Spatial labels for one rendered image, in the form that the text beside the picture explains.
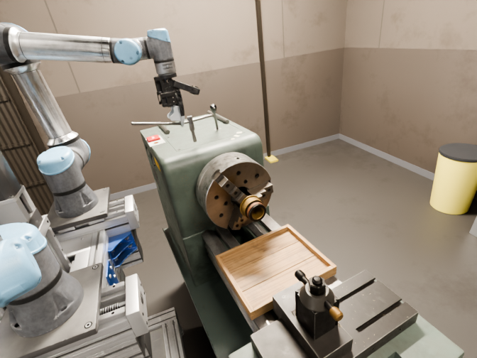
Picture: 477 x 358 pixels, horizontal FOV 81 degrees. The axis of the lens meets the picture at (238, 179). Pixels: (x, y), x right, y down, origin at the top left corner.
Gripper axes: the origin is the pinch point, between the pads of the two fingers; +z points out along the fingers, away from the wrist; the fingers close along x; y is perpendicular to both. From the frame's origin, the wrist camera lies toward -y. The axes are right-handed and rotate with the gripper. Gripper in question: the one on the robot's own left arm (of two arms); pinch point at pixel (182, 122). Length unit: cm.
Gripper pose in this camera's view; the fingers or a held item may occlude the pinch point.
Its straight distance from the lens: 122.5
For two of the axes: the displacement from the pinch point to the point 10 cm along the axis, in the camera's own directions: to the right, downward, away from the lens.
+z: 1.1, 8.7, 4.7
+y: -8.8, 3.1, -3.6
